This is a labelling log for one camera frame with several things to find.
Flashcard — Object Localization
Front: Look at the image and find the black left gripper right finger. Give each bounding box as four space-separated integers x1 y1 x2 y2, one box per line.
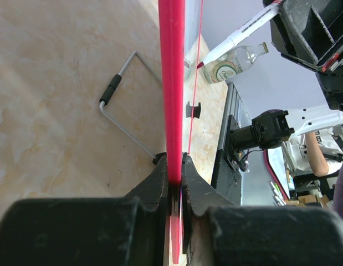
182 155 343 265

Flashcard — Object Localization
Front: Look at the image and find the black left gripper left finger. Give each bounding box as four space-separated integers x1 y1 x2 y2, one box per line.
0 157 168 265

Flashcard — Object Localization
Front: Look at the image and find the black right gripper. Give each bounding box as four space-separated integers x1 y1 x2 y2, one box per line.
270 0 343 112

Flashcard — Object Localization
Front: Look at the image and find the magenta-capped whiteboard marker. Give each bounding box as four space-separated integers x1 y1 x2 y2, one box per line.
197 1 283 69

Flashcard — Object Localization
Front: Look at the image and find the pink-framed whiteboard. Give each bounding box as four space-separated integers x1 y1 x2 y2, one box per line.
158 1 203 264

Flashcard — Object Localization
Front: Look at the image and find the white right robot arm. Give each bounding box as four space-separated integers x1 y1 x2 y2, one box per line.
226 1 343 152

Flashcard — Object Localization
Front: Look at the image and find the clear glass bottle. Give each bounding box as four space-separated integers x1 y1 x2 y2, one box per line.
202 42 269 84

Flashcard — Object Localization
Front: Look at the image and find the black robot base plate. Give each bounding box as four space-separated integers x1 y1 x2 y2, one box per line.
211 115 244 206

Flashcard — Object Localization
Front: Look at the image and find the grey wire board stand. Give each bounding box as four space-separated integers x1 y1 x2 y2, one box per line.
99 50 165 161

